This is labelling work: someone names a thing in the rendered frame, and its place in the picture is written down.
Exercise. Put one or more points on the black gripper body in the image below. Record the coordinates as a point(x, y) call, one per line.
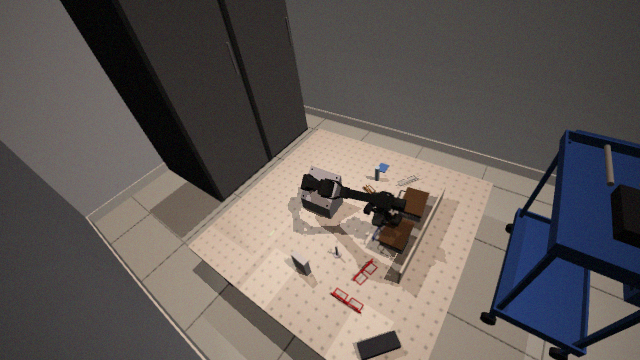
point(394, 220)

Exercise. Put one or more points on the red glasses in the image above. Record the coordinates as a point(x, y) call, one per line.
point(369, 268)
point(342, 296)

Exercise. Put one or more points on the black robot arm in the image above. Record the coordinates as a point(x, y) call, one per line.
point(379, 200)

